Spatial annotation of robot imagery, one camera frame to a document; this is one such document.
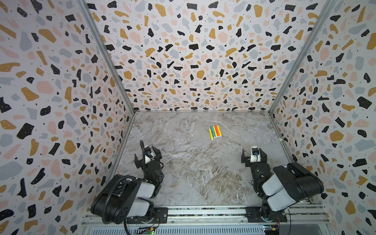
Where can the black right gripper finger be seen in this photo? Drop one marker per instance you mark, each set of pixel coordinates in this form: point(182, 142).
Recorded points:
point(244, 158)
point(262, 156)

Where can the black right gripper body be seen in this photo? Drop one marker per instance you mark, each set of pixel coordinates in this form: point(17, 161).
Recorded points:
point(255, 163)

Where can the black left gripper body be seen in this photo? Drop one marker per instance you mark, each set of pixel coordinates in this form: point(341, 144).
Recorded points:
point(154, 162)

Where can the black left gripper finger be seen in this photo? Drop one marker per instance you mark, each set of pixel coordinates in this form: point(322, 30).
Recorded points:
point(156, 154)
point(139, 163)

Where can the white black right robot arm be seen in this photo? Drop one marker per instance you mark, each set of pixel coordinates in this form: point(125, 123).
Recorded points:
point(279, 187)

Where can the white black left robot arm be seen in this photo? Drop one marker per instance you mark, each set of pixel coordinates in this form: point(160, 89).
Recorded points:
point(129, 197)

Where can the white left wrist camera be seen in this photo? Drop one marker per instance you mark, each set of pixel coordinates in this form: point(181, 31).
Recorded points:
point(148, 155)

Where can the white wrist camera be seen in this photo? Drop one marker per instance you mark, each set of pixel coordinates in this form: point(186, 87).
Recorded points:
point(148, 155)
point(255, 154)

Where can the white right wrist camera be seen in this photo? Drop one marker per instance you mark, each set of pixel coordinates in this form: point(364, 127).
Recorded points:
point(255, 154)

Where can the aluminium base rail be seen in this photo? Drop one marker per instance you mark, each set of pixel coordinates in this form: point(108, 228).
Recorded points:
point(305, 219)

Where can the metal corner post right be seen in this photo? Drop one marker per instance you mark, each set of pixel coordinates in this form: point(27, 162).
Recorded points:
point(324, 14)

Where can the metal corner post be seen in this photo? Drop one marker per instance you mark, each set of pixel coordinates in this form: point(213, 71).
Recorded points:
point(324, 14)
point(82, 5)

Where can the metal corner post left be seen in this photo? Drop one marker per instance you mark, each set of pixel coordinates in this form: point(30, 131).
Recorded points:
point(82, 5)

